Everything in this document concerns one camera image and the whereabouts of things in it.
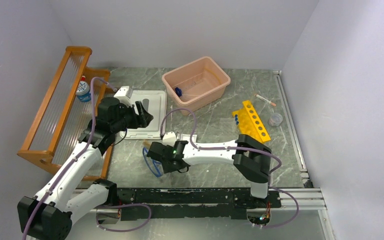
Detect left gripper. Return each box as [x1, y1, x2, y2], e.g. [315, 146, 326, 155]
[110, 100, 153, 133]

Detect blue safety glasses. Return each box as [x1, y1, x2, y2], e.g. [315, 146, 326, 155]
[142, 147, 163, 178]

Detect white bin lid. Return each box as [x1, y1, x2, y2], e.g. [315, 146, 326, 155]
[119, 90, 168, 140]

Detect graduated cylinder blue base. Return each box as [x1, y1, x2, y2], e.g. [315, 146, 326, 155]
[174, 82, 206, 98]

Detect test tube brush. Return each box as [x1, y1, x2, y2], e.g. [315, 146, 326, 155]
[143, 140, 152, 149]

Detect yellow rubber tubing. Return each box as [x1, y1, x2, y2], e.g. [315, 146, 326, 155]
[203, 67, 224, 85]

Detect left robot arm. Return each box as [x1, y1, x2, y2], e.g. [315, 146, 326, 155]
[17, 97, 154, 240]

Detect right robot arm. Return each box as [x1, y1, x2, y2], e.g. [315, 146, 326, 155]
[146, 133, 274, 207]

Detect blue white bottle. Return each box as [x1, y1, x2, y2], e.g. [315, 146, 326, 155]
[76, 75, 92, 103]

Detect pink plastic bin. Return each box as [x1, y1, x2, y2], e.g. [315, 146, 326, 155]
[161, 56, 231, 116]

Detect orange wooden shelf rack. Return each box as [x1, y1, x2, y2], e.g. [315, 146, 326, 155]
[17, 46, 113, 175]

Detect yellow test tube rack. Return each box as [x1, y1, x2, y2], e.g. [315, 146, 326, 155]
[232, 100, 271, 144]

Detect white orange marker pen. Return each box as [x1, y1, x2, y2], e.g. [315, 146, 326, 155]
[254, 94, 277, 107]

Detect clear petri dish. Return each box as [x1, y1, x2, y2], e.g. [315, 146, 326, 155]
[268, 112, 284, 127]

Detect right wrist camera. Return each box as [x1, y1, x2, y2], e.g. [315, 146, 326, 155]
[162, 131, 178, 147]

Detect black base frame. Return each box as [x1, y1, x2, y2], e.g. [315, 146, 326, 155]
[94, 187, 282, 222]

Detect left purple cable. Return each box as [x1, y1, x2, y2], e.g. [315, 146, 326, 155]
[21, 76, 118, 240]

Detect purple cable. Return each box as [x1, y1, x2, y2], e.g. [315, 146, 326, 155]
[159, 107, 301, 229]
[21, 76, 118, 240]

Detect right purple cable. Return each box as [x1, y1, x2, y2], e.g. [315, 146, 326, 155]
[159, 107, 301, 229]

